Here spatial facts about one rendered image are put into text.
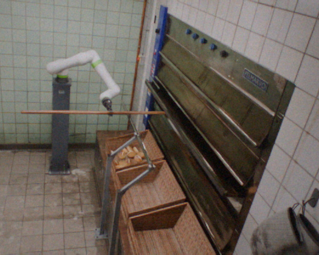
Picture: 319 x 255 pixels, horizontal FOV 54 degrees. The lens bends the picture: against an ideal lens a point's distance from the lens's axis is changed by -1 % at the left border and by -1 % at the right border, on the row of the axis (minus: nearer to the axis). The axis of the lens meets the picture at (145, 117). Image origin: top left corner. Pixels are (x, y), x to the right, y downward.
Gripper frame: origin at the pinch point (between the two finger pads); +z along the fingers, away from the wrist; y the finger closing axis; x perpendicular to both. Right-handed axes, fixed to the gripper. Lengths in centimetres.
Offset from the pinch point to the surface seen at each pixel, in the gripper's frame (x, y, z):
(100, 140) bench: -3, 62, -51
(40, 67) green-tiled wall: 66, 1, -125
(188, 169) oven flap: -54, 16, 72
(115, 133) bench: -24, 62, -66
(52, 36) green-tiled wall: 52, -38, -125
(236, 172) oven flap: -49, -28, 136
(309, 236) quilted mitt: -46, -40, 196
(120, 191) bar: 5, 24, 85
